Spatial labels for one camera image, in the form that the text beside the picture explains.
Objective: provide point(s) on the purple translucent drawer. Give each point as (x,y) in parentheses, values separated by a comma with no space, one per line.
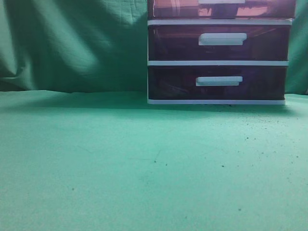
(183,83)
(218,43)
(221,9)

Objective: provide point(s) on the green cloth cover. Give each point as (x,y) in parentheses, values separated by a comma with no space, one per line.
(82,150)

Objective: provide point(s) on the white plastic drawer cabinet frame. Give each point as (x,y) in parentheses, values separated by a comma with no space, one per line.
(218,81)

